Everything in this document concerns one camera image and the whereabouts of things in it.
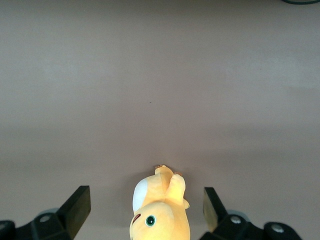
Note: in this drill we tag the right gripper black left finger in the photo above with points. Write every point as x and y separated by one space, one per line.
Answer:
72 212

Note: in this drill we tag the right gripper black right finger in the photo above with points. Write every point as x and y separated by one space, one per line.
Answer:
220 222

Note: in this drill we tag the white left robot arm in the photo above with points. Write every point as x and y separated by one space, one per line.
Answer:
300 1

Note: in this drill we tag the yellow plush toy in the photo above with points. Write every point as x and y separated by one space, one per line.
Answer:
162 212

